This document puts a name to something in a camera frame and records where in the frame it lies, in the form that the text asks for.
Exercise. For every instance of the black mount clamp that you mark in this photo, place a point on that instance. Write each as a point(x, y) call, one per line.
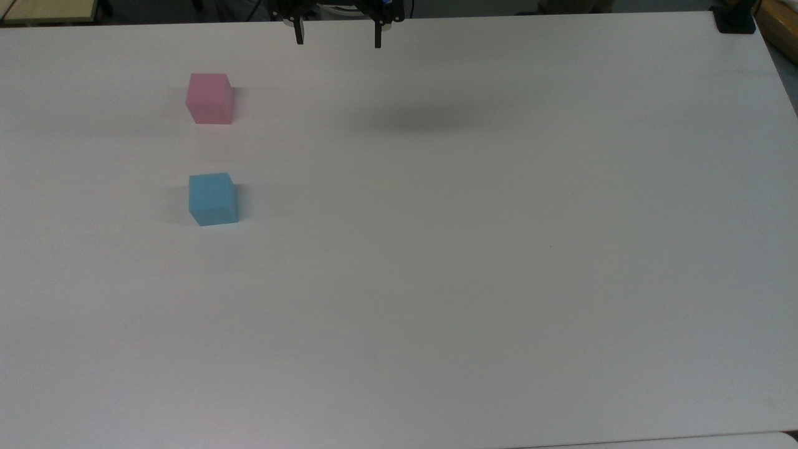
point(734, 20)

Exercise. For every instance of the blue foam cube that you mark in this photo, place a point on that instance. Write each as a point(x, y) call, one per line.
point(213, 201)

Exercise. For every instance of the wooden furniture piece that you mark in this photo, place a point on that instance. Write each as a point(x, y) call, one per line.
point(782, 25)

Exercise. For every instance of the pink foam cube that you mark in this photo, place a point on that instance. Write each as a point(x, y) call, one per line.
point(210, 100)

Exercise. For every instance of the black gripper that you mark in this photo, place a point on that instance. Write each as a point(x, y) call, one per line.
point(333, 2)

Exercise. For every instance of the beige table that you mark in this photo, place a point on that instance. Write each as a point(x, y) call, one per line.
point(43, 9)

